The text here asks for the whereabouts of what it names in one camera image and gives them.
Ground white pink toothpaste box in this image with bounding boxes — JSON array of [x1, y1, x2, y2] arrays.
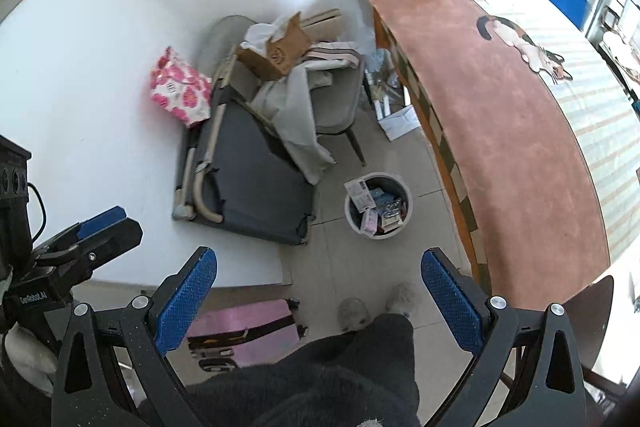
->
[[360, 208, 378, 237]]

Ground white paper leaflet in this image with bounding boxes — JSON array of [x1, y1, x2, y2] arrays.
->
[[345, 179, 374, 212]]

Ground silver blister pill pack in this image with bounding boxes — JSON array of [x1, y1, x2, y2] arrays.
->
[[374, 192, 407, 219]]

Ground white round trash bin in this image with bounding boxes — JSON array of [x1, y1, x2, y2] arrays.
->
[[344, 172, 413, 241]]

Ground right grey fuzzy slipper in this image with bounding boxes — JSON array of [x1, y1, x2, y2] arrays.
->
[[385, 283, 416, 319]]

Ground grey fuzzy slipper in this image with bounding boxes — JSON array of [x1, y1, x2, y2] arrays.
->
[[337, 297, 370, 332], [385, 283, 416, 319]]

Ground pink suitcase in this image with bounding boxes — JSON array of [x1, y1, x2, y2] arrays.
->
[[186, 298, 308, 373]]

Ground left grey fuzzy slipper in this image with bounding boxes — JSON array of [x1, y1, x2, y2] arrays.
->
[[337, 297, 370, 332]]

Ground person's black trousers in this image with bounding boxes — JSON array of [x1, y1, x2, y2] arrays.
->
[[188, 313, 420, 426]]

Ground grey folding cot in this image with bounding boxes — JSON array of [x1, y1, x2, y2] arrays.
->
[[172, 56, 314, 246]]

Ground pink floral bag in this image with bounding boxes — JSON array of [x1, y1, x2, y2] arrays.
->
[[150, 46, 213, 128]]

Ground white cloth on chair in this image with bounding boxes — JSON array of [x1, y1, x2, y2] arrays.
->
[[236, 15, 363, 185]]

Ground grey upholstered chair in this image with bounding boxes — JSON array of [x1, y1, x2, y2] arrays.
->
[[196, 15, 367, 174]]

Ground brown cardboard box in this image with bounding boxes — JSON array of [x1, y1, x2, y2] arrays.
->
[[235, 13, 312, 81]]

